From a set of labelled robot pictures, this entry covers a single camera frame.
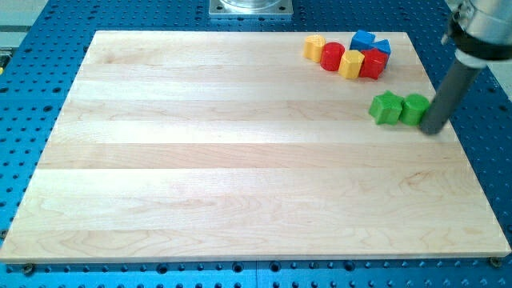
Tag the green cylinder block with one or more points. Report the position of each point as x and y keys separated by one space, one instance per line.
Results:
x=413 y=108

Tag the red cylinder block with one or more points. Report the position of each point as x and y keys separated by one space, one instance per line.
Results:
x=331 y=56

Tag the yellow hexagon block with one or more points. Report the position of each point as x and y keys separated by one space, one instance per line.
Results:
x=351 y=64

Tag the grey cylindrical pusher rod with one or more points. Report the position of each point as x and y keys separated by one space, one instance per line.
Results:
x=452 y=90

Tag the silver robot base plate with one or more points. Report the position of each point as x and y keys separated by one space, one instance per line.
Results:
x=225 y=8

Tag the red star block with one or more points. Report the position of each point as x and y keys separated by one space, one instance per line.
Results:
x=373 y=64

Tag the blue cube block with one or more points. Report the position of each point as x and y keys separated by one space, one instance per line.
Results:
x=362 y=40

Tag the blue triangle block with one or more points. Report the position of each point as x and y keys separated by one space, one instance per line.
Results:
x=383 y=46

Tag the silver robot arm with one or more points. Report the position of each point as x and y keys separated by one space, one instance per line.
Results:
x=481 y=32

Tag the light wooden board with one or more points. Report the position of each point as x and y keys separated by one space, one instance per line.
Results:
x=176 y=146

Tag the green star block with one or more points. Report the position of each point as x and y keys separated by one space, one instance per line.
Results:
x=386 y=108

